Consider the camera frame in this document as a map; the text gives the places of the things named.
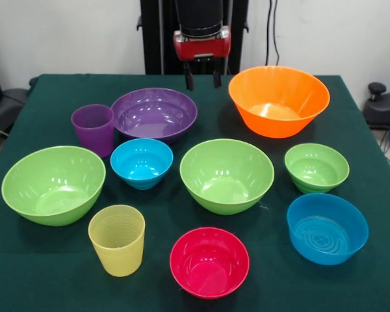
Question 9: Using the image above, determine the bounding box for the grey chair base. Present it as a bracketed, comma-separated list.
[0, 87, 30, 139]

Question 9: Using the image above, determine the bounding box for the large orange bowl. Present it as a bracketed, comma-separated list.
[227, 66, 331, 139]

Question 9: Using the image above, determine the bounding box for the yellow ribbed cup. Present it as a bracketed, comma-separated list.
[88, 204, 146, 278]

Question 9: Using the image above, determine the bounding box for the black hanging cable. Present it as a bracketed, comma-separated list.
[265, 0, 280, 66]

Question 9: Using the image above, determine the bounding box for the small green bowl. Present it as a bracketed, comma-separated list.
[284, 143, 350, 194]

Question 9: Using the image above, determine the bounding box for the purple cup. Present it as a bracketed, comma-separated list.
[70, 103, 115, 159]

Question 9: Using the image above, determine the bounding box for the small light blue bowl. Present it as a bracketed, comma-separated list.
[110, 138, 174, 190]

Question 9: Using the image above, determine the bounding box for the blue bowl with ribbed bottom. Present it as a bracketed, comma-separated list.
[286, 193, 370, 267]

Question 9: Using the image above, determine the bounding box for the red bowl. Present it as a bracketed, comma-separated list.
[169, 227, 250, 300]

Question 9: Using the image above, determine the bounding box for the purple bowl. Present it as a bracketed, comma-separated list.
[111, 87, 198, 146]

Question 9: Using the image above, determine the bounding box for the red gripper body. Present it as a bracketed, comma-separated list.
[173, 26, 232, 64]

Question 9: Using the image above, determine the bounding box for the dark green tablecloth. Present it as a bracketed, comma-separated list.
[0, 73, 390, 312]

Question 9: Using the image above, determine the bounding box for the large green bowl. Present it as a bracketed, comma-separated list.
[179, 138, 276, 216]
[1, 145, 107, 228]

